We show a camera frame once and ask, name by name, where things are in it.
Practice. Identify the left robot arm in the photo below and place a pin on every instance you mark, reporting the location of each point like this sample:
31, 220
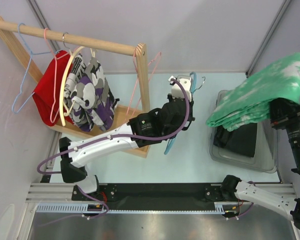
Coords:
153, 127

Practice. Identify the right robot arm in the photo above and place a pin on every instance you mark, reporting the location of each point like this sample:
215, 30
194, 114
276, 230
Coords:
284, 115

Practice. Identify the cream plastic hanger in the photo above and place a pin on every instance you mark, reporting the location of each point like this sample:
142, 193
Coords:
63, 109

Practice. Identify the clear plastic bin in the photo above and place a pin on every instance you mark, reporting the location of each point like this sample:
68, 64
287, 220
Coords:
265, 158

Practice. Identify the blue plastic hanger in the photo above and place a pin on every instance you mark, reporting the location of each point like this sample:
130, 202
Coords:
189, 83

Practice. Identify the purple camouflage garment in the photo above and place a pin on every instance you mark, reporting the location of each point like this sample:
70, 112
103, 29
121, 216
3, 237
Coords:
93, 101

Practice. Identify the light blue wire hanger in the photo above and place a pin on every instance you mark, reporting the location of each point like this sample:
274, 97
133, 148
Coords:
32, 54

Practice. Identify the green tie-dye shirt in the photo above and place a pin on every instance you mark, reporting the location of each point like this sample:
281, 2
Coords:
250, 101

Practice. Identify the pink wire hanger with shirt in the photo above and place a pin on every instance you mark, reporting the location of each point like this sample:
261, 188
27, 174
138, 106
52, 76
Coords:
53, 116

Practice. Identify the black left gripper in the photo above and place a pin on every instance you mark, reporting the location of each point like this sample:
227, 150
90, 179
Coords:
191, 118

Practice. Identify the black white print garment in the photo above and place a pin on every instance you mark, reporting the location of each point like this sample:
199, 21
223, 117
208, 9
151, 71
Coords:
76, 72

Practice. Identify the white cable duct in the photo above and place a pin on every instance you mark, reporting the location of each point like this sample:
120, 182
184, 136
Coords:
166, 207

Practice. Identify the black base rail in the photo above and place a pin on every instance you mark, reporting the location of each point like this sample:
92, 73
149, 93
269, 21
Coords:
150, 192

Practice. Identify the wooden clothes rack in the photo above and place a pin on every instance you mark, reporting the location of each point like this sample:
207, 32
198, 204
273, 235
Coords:
7, 35

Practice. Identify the red shirt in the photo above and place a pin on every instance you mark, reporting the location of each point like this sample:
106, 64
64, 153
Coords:
43, 92

